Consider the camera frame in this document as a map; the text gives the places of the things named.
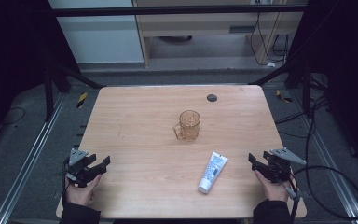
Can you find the thin black floor cable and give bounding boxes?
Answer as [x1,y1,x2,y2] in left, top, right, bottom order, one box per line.
[0,106,27,127]

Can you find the light wooden desk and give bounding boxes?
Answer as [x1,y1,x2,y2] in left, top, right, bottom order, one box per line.
[131,0,309,68]

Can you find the black curtain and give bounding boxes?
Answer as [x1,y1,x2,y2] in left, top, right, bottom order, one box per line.
[283,0,358,172]
[0,0,82,150]

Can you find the black cables under desk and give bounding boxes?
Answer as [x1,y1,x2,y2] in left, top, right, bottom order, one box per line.
[249,11,293,67]

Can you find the amber glass mug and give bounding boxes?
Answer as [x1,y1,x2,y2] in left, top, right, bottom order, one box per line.
[172,109,202,142]

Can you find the black metal frame strut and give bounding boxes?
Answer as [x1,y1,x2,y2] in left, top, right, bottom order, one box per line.
[42,59,106,123]
[248,59,312,119]

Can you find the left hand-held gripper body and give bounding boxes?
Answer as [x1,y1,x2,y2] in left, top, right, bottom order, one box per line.
[62,148,100,189]

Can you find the aluminium floor rail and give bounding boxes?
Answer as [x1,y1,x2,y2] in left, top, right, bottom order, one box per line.
[0,92,68,224]
[288,89,358,224]

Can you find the black floor cables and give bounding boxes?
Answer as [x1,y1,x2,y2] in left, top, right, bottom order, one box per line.
[274,73,330,140]

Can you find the person's left hand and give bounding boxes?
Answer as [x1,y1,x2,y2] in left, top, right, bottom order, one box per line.
[64,173,103,207]

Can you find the white tube with blue print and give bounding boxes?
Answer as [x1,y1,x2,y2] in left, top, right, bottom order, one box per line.
[197,151,230,195]

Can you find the yellow black striped tape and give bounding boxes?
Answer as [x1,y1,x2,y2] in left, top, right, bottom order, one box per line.
[76,91,89,109]
[275,89,294,104]

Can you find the white cabinet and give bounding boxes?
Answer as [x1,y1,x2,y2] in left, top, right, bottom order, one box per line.
[48,0,145,64]

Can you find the black horizontal frame bar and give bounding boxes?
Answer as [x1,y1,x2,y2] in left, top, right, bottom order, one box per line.
[27,4,309,19]

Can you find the dark object under desk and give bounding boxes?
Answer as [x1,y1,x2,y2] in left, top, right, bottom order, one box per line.
[158,35,194,44]

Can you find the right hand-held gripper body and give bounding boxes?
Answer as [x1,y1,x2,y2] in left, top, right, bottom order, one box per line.
[260,147,308,185]

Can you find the person's right hand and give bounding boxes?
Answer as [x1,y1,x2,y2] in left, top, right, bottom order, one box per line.
[254,169,293,203]

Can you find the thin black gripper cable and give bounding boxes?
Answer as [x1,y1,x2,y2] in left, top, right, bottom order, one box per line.
[61,161,68,204]

